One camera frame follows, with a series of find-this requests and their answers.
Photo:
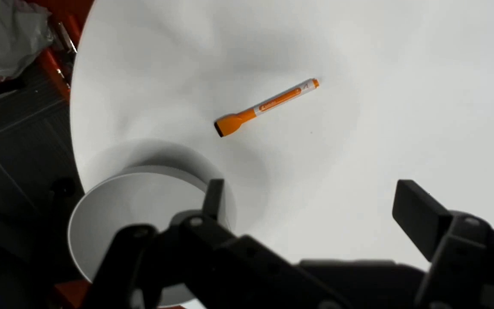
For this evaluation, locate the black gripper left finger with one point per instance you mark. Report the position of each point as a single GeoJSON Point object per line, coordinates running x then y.
{"type": "Point", "coordinates": [219, 268]}

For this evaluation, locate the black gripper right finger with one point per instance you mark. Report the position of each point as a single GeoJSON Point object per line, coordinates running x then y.
{"type": "Point", "coordinates": [459, 258]}

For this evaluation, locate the orange and white pen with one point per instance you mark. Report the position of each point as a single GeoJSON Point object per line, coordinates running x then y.
{"type": "Point", "coordinates": [258, 108]}

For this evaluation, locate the white round bowl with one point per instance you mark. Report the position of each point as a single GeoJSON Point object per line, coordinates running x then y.
{"type": "Point", "coordinates": [116, 211]}

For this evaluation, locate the white plastic bag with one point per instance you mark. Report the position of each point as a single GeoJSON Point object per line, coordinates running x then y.
{"type": "Point", "coordinates": [4, 40]}

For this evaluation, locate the orange metal frame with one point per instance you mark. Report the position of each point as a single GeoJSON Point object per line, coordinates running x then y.
{"type": "Point", "coordinates": [52, 65]}

